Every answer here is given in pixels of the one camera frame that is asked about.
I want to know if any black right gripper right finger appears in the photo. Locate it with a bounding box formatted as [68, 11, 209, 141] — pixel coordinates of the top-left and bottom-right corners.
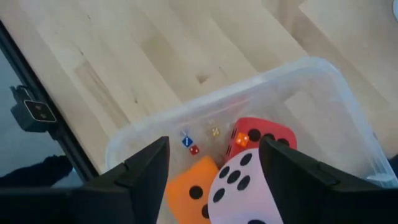
[258, 136, 398, 224]

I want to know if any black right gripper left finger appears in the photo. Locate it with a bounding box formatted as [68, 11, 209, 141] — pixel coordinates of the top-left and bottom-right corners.
[0, 136, 172, 224]

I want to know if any orange foam die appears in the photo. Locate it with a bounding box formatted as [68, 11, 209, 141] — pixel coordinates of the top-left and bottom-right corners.
[164, 155, 220, 224]

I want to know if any pink foam die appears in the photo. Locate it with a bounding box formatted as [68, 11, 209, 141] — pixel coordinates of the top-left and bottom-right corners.
[207, 147, 284, 224]

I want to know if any red foam die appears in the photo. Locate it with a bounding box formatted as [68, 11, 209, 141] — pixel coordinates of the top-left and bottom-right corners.
[225, 116, 298, 162]

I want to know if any small orange die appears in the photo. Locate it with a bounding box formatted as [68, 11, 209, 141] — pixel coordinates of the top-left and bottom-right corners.
[235, 133, 249, 147]

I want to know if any clear plastic bin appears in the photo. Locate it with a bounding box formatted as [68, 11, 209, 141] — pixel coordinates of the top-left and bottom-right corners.
[104, 57, 398, 224]

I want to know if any person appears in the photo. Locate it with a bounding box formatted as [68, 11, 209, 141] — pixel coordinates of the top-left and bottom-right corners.
[0, 154, 74, 189]

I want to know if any black table frame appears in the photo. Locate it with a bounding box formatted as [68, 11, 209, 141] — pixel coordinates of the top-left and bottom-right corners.
[0, 20, 100, 182]

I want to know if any small grey camera box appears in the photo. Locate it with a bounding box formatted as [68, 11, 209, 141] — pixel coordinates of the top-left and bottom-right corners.
[10, 85, 57, 134]

